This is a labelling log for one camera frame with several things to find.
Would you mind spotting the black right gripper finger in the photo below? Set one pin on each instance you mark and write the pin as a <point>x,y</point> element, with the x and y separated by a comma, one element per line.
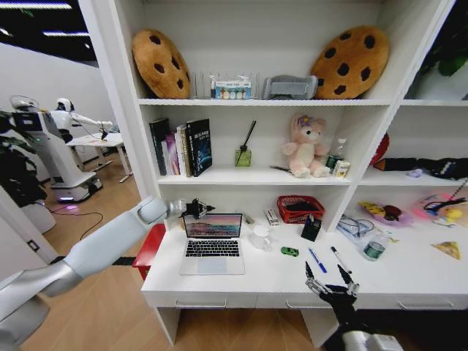
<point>312,278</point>
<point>347,278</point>

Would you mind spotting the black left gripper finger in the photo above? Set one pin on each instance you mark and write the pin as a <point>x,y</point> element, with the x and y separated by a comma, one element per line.
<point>208,208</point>
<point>199,202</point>

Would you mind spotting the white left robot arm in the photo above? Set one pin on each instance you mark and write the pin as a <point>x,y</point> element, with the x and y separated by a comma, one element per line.
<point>109,239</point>

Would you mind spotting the blue pen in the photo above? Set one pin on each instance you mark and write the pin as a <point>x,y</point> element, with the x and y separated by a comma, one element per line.
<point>317,260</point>

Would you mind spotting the black white marker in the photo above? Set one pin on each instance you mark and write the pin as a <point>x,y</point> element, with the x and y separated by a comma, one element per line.
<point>340,259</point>

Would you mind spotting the green toy car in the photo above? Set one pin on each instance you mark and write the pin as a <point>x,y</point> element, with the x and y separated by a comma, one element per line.
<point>289,251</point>

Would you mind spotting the silver laptop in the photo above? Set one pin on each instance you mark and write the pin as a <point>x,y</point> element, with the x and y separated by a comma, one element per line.
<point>214,248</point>

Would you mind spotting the green label bottle, clear cap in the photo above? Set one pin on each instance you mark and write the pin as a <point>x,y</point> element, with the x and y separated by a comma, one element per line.
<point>374,248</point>

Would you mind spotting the black pen holder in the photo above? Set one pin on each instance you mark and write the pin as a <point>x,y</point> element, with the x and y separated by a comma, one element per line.
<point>311,230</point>

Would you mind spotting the tan book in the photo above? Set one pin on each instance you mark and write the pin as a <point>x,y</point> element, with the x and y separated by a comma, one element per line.
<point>185,153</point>

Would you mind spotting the white book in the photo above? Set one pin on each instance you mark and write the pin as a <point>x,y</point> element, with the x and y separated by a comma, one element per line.
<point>180,150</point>

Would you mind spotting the black book blue cover art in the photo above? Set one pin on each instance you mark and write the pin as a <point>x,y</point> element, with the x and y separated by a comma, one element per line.
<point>200,146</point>

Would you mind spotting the red stool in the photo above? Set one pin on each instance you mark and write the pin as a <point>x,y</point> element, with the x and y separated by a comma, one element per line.
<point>151,248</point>

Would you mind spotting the pink purple book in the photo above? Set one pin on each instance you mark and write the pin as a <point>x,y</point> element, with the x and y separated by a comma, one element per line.
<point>170,153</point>

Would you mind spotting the green reed diffuser bottle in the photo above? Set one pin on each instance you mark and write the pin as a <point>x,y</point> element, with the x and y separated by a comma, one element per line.
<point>243,158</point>

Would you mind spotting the small white printed box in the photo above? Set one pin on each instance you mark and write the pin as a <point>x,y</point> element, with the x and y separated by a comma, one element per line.
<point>272,217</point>

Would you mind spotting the red plastic basket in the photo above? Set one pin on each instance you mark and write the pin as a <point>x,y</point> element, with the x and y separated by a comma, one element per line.
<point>318,214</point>

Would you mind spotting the thin black book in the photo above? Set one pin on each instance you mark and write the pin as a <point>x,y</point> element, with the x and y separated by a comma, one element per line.
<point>158,142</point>

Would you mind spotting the yellow spotted toy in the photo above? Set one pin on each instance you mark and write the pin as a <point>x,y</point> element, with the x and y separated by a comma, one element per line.
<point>371,207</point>

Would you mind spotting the dark red toy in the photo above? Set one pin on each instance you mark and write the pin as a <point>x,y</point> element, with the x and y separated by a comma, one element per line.
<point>392,213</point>

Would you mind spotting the black hair clip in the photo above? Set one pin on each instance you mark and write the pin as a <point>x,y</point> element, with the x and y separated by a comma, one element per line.
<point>279,168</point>

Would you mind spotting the purple plate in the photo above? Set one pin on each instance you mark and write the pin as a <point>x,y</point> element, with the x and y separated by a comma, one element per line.
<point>404,218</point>

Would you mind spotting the pink tray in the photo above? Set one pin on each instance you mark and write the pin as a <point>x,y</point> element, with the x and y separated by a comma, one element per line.
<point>424,214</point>

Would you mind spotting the yellow pizza slice toy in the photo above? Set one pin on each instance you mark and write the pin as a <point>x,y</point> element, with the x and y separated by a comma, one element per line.
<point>449,249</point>

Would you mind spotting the small white drink carton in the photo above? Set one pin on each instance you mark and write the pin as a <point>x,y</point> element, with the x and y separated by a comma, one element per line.
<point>342,169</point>

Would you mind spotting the white standing desk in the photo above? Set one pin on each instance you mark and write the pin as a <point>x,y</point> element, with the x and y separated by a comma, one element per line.
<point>106,139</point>

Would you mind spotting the white shelf desk unit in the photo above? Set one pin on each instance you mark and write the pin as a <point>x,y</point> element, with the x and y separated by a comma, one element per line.
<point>256,102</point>

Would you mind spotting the pink bunny plush toy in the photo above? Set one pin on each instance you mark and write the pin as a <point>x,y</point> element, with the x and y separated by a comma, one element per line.
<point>307,150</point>

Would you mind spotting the clear acrylic file holder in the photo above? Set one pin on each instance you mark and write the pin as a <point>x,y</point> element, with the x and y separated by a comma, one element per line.
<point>200,86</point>

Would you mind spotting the colourful printed small box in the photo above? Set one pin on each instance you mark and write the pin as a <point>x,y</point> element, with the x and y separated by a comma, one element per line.
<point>232,89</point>

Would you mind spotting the green label bottle, white cap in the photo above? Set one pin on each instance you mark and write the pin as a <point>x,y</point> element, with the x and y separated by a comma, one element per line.
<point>334,159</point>

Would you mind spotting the yellow rubber duck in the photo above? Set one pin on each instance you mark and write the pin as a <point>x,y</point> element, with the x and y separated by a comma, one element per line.
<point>453,215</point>

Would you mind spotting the small purple object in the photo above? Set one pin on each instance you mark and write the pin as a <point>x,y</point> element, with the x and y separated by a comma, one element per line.
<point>413,173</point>

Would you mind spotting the long black case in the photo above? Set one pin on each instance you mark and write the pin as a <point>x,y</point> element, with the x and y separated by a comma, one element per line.
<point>396,164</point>

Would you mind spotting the brown cookie plush pillow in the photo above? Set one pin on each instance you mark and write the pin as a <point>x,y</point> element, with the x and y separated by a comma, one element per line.
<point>161,66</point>
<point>351,64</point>

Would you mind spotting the yellow black striped stick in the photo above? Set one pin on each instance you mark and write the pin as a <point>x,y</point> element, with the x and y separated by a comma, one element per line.
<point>461,188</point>

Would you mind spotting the black knitted cloth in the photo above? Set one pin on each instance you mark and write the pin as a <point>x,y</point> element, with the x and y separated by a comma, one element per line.
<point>444,168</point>

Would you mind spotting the white wheeled robot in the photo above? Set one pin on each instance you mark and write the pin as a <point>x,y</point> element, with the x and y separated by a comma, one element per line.
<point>55,157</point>

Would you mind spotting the white planter pot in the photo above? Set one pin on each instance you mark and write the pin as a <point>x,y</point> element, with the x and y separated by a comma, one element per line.
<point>40,217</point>

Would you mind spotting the white humanoid robot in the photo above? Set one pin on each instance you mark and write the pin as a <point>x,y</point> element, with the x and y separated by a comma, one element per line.
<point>64,117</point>

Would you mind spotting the dark green potted plant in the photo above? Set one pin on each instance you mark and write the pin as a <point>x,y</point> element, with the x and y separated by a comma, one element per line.
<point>16,172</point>

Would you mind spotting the green leafy plant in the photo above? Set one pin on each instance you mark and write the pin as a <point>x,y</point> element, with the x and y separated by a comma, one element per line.
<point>451,47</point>

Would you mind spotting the white wall socket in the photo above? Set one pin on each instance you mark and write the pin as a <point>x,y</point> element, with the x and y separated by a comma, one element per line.
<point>34,245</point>

